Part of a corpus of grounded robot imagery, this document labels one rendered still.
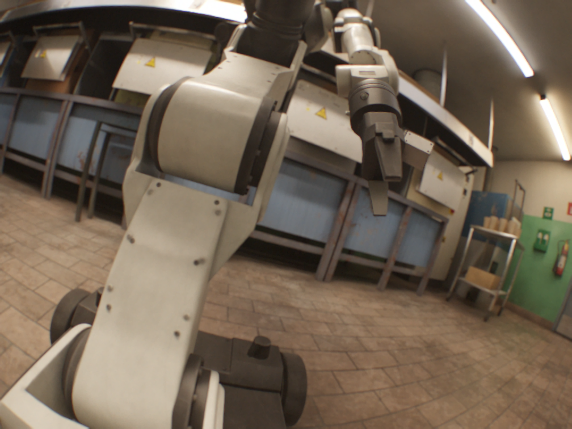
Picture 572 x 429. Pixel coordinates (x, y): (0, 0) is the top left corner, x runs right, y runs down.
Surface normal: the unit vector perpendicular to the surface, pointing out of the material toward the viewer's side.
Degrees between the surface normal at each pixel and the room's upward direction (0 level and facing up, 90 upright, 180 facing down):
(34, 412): 0
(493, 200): 90
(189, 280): 54
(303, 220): 90
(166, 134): 111
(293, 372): 18
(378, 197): 69
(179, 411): 40
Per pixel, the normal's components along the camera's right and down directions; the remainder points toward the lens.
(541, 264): -0.93, -0.27
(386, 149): -0.22, -0.38
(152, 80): 0.22, 0.14
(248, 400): 0.30, -0.95
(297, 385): 0.29, -0.70
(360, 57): -0.11, 0.92
